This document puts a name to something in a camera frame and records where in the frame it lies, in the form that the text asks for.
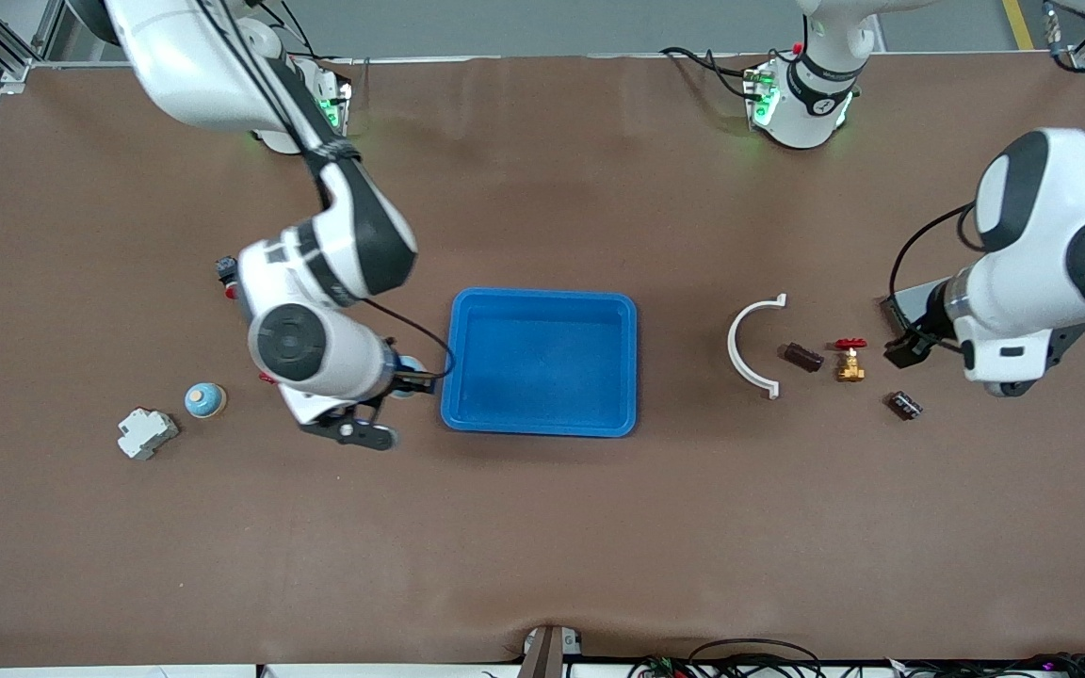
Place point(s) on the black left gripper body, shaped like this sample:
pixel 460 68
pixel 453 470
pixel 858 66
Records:
pixel 925 314

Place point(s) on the light blue call bell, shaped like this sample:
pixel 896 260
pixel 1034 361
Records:
pixel 409 363
pixel 205 400

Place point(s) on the black capacitor with silver terminals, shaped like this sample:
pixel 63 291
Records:
pixel 905 405

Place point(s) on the dark brown capacitor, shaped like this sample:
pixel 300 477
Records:
pixel 801 357

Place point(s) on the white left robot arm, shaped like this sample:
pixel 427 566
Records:
pixel 1070 207

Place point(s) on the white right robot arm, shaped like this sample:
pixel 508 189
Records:
pixel 194 66

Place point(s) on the grey metal box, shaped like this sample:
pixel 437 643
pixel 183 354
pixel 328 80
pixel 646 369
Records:
pixel 915 299

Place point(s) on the blue plastic tray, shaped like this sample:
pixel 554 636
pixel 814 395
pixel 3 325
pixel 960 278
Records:
pixel 542 377

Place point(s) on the white curved pipe clamp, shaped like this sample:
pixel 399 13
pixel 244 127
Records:
pixel 731 346

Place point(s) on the red button with black body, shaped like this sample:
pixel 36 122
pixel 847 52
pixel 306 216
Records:
pixel 225 268

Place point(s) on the white circuit breaker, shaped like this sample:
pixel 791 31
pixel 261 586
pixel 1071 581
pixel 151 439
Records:
pixel 147 433

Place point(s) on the green lit base connector box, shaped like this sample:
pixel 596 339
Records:
pixel 340 99
pixel 761 94

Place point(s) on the grey table edge clamp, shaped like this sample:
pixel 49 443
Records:
pixel 542 659

